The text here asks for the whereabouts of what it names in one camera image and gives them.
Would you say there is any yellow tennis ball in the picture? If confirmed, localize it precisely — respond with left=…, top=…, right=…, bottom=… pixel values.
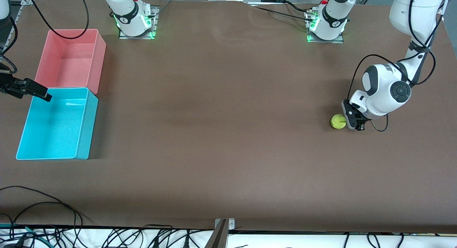
left=330, top=114, right=347, bottom=130

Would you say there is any blue plastic bin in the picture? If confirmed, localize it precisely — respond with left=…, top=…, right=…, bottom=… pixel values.
left=16, top=87, right=99, bottom=160

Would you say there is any pink plastic bin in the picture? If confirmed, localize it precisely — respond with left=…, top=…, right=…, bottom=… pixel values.
left=35, top=29, right=107, bottom=95

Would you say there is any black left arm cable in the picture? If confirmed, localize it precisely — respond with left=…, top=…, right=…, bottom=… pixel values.
left=346, top=0, right=447, bottom=132

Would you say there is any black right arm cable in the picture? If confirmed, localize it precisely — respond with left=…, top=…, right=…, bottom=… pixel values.
left=0, top=0, right=89, bottom=70

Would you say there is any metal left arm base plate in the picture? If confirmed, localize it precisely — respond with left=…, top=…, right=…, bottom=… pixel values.
left=306, top=9, right=345, bottom=44

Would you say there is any long black table cable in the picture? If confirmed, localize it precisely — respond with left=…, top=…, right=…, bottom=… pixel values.
left=0, top=185, right=92, bottom=227

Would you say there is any looped black table cable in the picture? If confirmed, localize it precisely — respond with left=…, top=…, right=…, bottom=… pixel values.
left=9, top=202, right=83, bottom=241

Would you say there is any black cable to arm base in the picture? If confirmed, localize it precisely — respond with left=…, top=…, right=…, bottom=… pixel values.
left=246, top=1, right=315, bottom=23

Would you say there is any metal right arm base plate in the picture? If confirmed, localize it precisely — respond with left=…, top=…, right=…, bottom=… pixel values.
left=119, top=6, right=160, bottom=40

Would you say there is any teal cable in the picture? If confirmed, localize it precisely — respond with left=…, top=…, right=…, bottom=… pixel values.
left=0, top=224, right=49, bottom=243

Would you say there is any grey metal bracket plate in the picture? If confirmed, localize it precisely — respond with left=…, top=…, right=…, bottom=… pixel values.
left=215, top=218, right=235, bottom=230

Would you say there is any grey metal camera pole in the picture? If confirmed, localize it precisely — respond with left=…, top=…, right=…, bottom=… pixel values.
left=204, top=219, right=229, bottom=248

